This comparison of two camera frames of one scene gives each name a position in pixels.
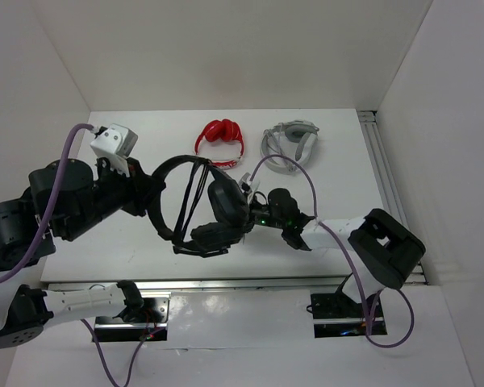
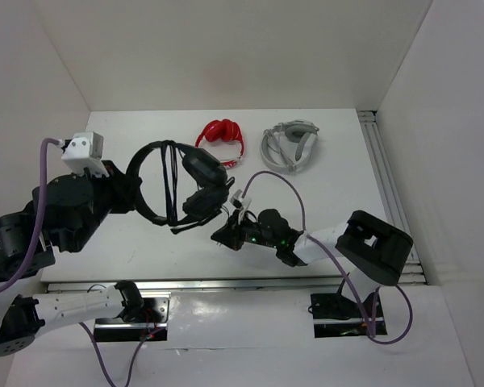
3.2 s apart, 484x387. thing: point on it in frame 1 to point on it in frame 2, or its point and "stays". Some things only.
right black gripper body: (260, 214) to (251, 231)
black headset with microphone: (228, 205) to (212, 183)
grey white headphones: (286, 147) stays
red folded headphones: (224, 130) stays
